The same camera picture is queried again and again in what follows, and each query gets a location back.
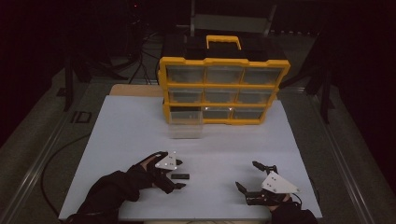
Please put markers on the aluminium floor rail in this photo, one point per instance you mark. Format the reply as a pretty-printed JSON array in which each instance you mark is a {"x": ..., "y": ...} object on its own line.
[
  {"x": 339, "y": 155},
  {"x": 40, "y": 158}
]

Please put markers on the tan wooden board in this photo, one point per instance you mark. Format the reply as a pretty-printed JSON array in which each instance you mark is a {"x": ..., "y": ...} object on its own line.
[{"x": 134, "y": 90}]

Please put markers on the grey metal frame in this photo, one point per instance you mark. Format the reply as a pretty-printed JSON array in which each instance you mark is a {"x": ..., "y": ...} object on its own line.
[{"x": 230, "y": 23}]

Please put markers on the rows of clear drawers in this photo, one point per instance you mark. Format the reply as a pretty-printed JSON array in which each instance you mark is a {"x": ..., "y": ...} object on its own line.
[{"x": 223, "y": 74}]

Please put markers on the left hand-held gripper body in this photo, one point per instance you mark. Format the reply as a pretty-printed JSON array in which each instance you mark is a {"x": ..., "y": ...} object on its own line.
[{"x": 166, "y": 162}]

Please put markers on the yellow black drawer organizer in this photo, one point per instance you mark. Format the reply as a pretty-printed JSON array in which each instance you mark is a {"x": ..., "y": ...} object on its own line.
[{"x": 224, "y": 60}]

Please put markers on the person's right hand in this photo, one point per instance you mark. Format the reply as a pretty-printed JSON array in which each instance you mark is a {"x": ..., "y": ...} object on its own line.
[{"x": 280, "y": 207}]

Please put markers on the black metal stand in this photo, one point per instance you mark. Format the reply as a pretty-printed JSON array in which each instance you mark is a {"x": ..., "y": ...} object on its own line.
[
  {"x": 69, "y": 81},
  {"x": 325, "y": 93}
]

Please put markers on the person's left hand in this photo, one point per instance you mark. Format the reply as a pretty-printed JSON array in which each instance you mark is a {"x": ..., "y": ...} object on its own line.
[{"x": 149, "y": 172}]

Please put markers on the clear pull-out plastic drawer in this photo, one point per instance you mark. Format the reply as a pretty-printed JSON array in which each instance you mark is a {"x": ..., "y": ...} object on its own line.
[{"x": 185, "y": 124}]

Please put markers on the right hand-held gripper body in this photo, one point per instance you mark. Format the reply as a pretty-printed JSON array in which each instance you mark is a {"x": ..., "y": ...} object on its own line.
[{"x": 277, "y": 185}]

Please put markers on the small black block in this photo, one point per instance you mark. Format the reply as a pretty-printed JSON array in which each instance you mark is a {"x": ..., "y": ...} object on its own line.
[{"x": 180, "y": 176}]

